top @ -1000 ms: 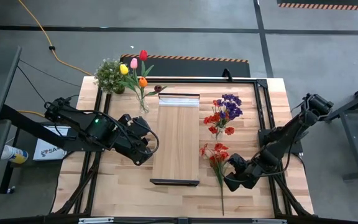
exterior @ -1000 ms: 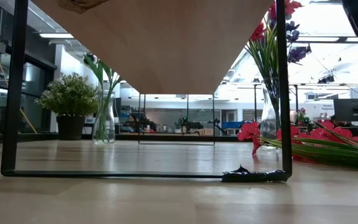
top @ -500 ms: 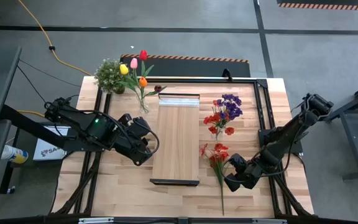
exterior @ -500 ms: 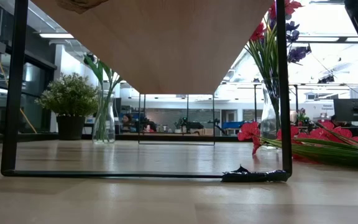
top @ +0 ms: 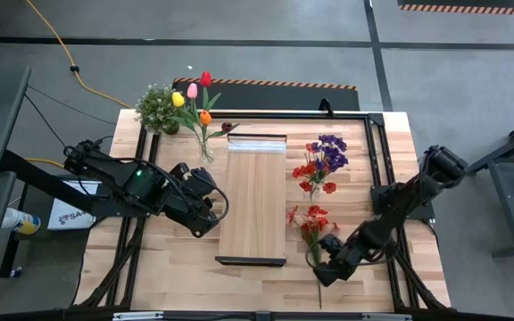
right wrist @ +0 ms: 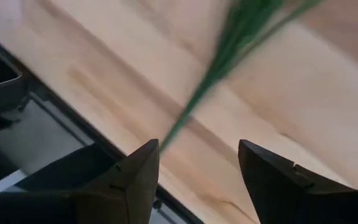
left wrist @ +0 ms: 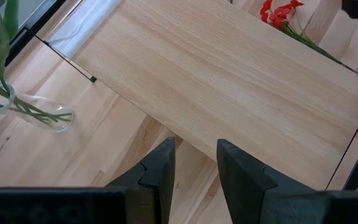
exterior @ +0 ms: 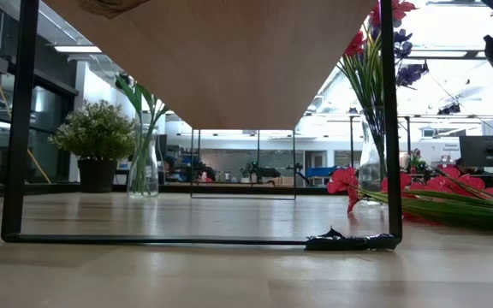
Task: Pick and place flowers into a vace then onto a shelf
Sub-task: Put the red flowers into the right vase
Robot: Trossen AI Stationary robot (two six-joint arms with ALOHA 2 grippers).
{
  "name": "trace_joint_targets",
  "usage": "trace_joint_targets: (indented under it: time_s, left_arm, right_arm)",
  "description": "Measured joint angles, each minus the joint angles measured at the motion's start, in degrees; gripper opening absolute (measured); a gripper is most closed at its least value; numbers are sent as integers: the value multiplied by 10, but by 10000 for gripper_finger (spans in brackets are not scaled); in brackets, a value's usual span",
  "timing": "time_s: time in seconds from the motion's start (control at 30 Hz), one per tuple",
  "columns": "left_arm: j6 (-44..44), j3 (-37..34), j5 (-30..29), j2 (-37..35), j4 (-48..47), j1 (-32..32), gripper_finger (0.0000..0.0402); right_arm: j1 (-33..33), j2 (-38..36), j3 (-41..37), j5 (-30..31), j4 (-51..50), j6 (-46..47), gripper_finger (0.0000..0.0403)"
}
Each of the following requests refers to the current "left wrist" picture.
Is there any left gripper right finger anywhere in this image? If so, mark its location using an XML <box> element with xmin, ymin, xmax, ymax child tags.
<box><xmin>216</xmin><ymin>139</ymin><xmax>326</xmax><ymax>224</ymax></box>

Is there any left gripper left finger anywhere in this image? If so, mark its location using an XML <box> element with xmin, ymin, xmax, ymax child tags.
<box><xmin>106</xmin><ymin>138</ymin><xmax>177</xmax><ymax>224</ymax></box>

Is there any large red flower bunch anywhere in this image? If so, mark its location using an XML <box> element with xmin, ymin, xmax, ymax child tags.
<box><xmin>259</xmin><ymin>0</ymin><xmax>344</xmax><ymax>66</ymax></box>

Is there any wooden conveyor board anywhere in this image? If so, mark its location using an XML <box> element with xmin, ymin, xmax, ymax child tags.
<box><xmin>35</xmin><ymin>0</ymin><xmax>358</xmax><ymax>191</ymax></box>

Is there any clear glass vase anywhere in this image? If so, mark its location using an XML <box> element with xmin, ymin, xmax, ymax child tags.
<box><xmin>0</xmin><ymin>80</ymin><xmax>75</xmax><ymax>134</ymax></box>

